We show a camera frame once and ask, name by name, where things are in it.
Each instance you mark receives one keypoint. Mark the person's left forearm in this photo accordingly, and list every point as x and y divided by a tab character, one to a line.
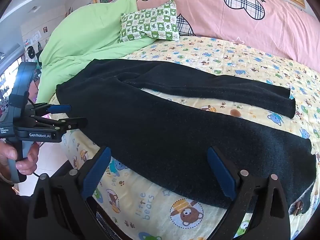
12	210

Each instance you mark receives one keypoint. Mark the person's left hand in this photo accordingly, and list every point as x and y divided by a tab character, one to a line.
30	160

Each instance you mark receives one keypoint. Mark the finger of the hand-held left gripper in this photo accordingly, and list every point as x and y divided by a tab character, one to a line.
75	123
60	108

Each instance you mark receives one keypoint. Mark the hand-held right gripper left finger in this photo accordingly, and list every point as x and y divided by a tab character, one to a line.
96	172

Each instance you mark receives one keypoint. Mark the green checked pillow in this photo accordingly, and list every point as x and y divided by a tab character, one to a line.
150	21

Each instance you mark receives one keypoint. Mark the yellow bear print bed sheet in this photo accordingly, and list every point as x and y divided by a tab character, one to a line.
225	55

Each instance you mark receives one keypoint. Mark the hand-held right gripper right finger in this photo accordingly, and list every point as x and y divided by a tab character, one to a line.
221	175

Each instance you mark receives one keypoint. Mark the black cap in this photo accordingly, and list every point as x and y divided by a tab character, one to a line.
30	52

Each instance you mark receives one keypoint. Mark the pink duvet with plaid hearts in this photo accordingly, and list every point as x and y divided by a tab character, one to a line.
225	25

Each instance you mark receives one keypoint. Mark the green blanket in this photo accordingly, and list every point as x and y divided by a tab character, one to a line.
87	35

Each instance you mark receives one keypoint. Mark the small wall picture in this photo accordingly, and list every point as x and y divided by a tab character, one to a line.
45	29

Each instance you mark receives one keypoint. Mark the black pants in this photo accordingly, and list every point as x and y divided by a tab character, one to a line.
162	135

